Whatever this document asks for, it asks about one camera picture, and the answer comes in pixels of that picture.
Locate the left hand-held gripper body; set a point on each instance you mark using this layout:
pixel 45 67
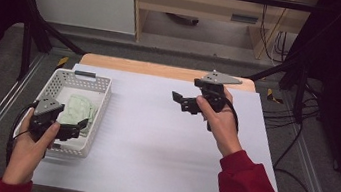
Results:
pixel 46 109

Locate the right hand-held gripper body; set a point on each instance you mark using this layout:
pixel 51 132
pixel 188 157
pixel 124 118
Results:
pixel 215 88

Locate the light green cloth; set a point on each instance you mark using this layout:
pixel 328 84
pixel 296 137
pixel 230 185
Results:
pixel 77 108

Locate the white perforated plastic basket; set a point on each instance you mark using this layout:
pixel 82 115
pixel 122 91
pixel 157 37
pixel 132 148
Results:
pixel 99 99

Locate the person's right hand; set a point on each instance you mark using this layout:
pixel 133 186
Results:
pixel 222 130

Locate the person's left hand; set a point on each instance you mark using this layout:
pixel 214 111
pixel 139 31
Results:
pixel 27 156

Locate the wooden table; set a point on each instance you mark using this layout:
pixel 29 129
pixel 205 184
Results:
pixel 148 68

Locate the yellow black tape marker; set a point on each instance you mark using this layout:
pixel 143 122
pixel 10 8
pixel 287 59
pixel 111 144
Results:
pixel 274 96
pixel 62 61

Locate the white table sheet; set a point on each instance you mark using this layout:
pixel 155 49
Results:
pixel 151 147

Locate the black caster base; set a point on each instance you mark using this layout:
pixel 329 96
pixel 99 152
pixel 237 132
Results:
pixel 182 19

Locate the light wooden desk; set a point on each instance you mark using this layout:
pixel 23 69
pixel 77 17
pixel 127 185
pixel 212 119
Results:
pixel 197 7

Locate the black metal stand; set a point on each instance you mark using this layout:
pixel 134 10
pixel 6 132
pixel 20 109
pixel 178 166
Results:
pixel 34 23
pixel 296 70

